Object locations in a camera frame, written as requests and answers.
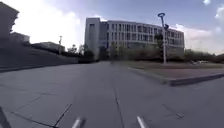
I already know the raised planting bed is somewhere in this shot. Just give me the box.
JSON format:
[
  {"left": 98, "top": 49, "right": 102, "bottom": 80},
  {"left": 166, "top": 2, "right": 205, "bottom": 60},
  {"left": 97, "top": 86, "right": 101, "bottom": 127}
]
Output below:
[{"left": 114, "top": 59, "right": 224, "bottom": 80}]

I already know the dark building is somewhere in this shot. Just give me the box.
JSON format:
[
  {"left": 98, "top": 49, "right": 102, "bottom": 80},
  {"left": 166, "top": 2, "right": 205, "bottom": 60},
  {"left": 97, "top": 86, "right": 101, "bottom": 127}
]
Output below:
[{"left": 0, "top": 1, "right": 31, "bottom": 46}]

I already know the low distant building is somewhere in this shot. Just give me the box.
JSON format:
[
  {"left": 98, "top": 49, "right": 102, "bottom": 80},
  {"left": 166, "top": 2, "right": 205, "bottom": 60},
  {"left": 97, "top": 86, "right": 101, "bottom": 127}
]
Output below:
[{"left": 31, "top": 41, "right": 66, "bottom": 53}]

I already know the grey stone kerb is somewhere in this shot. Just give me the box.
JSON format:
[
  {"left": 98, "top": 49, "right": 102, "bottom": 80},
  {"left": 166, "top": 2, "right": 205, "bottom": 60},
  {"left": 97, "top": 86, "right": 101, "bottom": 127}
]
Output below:
[{"left": 128, "top": 67, "right": 224, "bottom": 87}]

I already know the lamp post with ring top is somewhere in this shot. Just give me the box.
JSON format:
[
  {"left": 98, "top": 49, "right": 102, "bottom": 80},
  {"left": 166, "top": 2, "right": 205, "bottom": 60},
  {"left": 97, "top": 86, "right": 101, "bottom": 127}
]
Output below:
[{"left": 157, "top": 12, "right": 170, "bottom": 66}]

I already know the grey paved ground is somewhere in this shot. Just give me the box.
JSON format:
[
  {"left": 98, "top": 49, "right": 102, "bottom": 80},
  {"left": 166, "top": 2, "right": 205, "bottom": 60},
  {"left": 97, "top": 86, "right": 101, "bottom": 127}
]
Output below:
[{"left": 0, "top": 60, "right": 224, "bottom": 128}]

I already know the thin pole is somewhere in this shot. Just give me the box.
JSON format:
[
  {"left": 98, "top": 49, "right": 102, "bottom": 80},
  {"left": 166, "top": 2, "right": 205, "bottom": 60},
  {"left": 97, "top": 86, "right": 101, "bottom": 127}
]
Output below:
[{"left": 58, "top": 35, "right": 63, "bottom": 55}]

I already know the robot's own part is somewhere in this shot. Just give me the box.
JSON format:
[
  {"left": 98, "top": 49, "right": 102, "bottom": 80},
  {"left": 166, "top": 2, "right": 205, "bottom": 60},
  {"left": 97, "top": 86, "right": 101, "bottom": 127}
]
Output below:
[
  {"left": 71, "top": 116, "right": 84, "bottom": 128},
  {"left": 136, "top": 115, "right": 148, "bottom": 128}
]

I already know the large grey office building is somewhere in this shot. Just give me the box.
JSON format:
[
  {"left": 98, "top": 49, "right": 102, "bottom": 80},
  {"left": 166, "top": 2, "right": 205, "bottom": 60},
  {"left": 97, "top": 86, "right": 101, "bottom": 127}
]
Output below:
[{"left": 83, "top": 17, "right": 186, "bottom": 61}]

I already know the row of trees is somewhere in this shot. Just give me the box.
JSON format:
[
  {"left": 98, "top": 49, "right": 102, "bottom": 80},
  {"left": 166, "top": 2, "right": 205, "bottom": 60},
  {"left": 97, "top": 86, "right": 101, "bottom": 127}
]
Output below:
[{"left": 67, "top": 43, "right": 224, "bottom": 64}]

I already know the dark sloped wall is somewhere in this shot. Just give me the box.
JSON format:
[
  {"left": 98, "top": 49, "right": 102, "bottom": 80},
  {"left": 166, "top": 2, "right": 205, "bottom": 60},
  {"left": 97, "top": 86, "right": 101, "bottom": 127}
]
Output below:
[{"left": 0, "top": 42, "right": 80, "bottom": 72}]

